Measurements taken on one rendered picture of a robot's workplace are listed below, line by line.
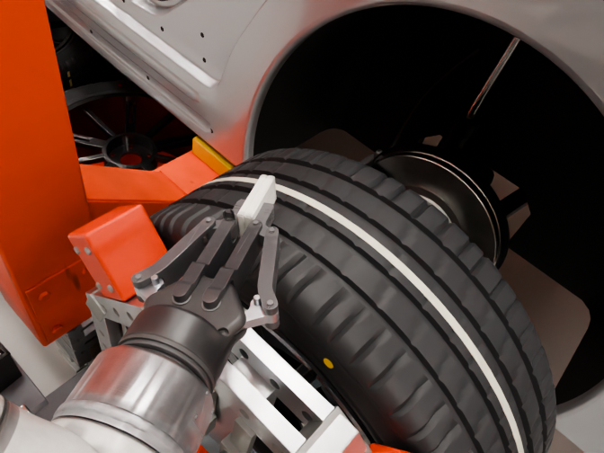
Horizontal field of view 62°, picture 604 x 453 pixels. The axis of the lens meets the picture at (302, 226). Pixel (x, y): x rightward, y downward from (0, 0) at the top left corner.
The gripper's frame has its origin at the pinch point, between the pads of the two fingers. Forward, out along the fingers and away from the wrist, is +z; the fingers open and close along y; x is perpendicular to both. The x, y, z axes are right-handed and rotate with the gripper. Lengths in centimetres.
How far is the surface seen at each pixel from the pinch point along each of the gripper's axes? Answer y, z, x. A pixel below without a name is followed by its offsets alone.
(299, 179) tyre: 0.7, 12.0, -4.7
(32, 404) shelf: -56, 1, -64
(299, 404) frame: 7.3, -12.0, -14.0
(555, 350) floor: 74, 101, -133
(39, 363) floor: -90, 28, -99
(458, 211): 22, 42, -28
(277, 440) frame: 6.5, -16.2, -13.5
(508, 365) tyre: 27.4, -0.4, -16.3
